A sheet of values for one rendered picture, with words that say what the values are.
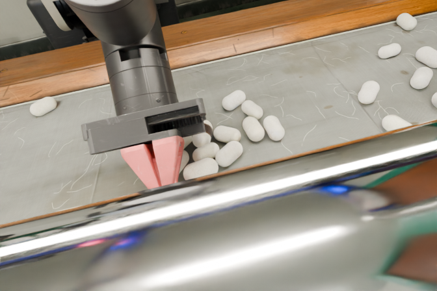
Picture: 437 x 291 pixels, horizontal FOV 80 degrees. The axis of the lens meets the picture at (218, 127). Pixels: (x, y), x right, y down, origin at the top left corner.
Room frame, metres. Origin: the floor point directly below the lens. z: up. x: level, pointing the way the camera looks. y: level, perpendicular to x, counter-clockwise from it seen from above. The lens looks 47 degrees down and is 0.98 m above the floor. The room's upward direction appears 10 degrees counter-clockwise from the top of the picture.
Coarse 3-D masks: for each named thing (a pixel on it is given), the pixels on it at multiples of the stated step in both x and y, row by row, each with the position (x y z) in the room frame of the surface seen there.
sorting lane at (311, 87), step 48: (288, 48) 0.38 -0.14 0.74; (336, 48) 0.35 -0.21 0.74; (96, 96) 0.34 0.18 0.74; (192, 96) 0.30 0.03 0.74; (288, 96) 0.26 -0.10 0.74; (336, 96) 0.25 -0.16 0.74; (384, 96) 0.23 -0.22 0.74; (0, 144) 0.27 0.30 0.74; (48, 144) 0.25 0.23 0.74; (192, 144) 0.21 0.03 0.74; (288, 144) 0.18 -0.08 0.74; (0, 192) 0.19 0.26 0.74; (48, 192) 0.17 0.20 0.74; (96, 192) 0.16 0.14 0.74
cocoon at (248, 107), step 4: (248, 100) 0.25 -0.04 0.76; (244, 104) 0.24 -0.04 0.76; (248, 104) 0.24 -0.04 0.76; (252, 104) 0.24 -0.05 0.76; (244, 108) 0.24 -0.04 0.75; (248, 108) 0.24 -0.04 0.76; (252, 108) 0.23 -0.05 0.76; (256, 108) 0.23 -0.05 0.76; (260, 108) 0.23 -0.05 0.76; (244, 112) 0.24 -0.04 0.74; (248, 112) 0.23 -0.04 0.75; (252, 112) 0.23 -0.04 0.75; (256, 112) 0.23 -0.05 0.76; (260, 112) 0.23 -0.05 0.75; (252, 116) 0.23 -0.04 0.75; (256, 116) 0.22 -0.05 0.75; (260, 116) 0.23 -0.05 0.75
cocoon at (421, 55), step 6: (420, 48) 0.29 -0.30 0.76; (426, 48) 0.29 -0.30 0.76; (432, 48) 0.29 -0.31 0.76; (420, 54) 0.29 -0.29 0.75; (426, 54) 0.28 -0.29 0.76; (432, 54) 0.27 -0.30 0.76; (420, 60) 0.28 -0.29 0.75; (426, 60) 0.27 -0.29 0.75; (432, 60) 0.27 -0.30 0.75; (432, 66) 0.26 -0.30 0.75
